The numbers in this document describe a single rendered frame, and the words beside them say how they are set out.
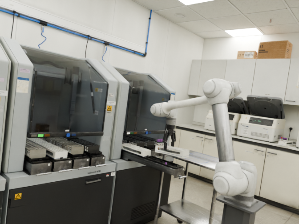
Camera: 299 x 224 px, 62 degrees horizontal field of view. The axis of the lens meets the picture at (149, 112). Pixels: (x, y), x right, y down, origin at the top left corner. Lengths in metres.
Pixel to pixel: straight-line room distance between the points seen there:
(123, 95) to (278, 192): 2.79
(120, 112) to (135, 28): 1.95
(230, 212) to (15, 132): 1.50
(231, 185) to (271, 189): 2.59
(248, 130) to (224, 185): 2.64
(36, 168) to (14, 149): 0.18
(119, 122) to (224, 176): 1.06
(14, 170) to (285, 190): 3.44
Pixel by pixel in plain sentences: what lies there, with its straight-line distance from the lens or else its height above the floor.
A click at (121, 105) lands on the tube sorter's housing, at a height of 1.23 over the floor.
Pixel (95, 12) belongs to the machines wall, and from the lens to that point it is 3.47.
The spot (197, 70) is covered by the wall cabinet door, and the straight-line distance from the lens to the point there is 4.99.
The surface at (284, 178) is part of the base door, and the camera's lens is 4.09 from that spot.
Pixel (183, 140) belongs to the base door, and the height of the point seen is 0.63.
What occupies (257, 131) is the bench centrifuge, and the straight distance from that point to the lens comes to 4.13.
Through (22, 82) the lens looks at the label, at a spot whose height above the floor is 1.32.
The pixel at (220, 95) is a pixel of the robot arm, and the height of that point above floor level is 1.40.
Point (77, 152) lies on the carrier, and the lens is 2.01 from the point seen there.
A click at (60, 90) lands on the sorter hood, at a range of 1.86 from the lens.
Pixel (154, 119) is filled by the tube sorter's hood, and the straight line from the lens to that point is 2.55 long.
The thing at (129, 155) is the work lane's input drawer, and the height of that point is 0.79.
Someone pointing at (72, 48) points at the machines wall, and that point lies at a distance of 3.22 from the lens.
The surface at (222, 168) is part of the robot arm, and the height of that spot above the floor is 0.95.
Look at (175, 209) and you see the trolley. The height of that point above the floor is 0.28.
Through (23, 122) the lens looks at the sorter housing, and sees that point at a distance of 1.79.
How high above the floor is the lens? 1.32
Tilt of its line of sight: 3 degrees down
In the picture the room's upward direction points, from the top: 7 degrees clockwise
